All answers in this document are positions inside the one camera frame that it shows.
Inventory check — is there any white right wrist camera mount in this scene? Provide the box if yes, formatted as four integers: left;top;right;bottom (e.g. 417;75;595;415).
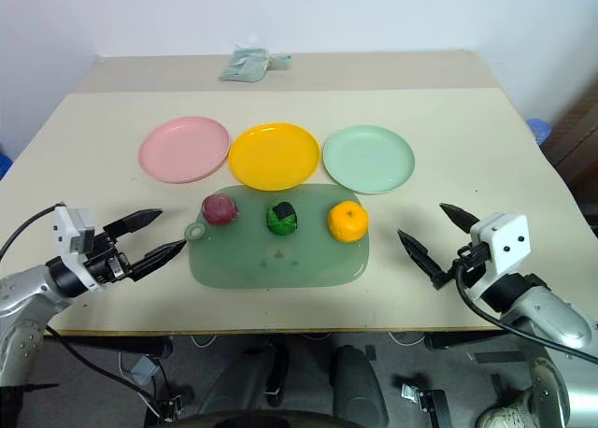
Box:
466;211;532;303

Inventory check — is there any yellow plate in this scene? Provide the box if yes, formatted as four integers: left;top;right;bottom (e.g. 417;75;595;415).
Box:
227;122;321;192

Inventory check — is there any dark red fruit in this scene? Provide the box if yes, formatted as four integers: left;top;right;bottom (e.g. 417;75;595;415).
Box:
201;193;240;227

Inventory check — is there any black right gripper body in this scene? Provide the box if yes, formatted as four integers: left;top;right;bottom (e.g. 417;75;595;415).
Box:
432;241;491;292

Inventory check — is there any blue water bottle cap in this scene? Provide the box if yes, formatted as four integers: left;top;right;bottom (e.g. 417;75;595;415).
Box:
525;117;553;145

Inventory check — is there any pale green plastic packet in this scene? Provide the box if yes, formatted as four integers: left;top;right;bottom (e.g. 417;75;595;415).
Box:
218;44;293;83

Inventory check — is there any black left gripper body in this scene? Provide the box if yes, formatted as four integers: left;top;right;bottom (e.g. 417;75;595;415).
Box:
81;232;136;285

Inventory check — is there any light green plate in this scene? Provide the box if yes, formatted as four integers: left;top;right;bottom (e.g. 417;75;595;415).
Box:
321;124;416;196

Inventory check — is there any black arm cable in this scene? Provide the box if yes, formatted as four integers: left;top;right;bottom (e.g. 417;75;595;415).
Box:
0;203;64;261
455;254;598;360

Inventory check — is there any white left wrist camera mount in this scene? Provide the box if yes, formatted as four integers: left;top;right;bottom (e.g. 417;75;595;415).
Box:
52;205;101;292

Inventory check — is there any dark green vegetable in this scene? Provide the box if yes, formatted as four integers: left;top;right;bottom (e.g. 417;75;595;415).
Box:
265;200;300;237

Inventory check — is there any white sneaker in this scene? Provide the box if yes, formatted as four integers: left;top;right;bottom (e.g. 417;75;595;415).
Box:
475;386;536;428

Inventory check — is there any dark rounded robot leg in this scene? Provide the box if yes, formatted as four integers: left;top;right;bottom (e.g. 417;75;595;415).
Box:
195;341;289;428
329;344;390;428

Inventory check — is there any orange tangerine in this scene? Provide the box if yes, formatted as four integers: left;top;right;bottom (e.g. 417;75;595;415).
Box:
326;201;370;244

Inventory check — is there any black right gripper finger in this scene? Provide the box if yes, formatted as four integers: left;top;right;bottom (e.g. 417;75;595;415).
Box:
439;202;481;235
396;229;448;287

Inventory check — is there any translucent green cutting board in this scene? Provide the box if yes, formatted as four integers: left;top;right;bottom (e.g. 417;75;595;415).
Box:
183;182;373;290

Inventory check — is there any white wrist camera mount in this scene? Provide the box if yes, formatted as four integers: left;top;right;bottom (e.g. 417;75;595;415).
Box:
52;205;101;292
466;211;532;303

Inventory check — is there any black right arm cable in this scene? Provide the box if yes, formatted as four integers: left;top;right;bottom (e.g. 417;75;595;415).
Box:
455;254;598;360

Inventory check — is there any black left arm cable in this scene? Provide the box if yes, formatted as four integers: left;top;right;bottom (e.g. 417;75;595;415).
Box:
0;203;64;261

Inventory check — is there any pink plate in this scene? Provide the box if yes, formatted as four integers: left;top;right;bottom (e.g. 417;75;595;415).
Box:
137;116;232;185

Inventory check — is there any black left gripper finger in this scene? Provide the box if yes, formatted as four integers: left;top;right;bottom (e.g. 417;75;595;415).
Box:
125;239;188;282
103;208;164;240

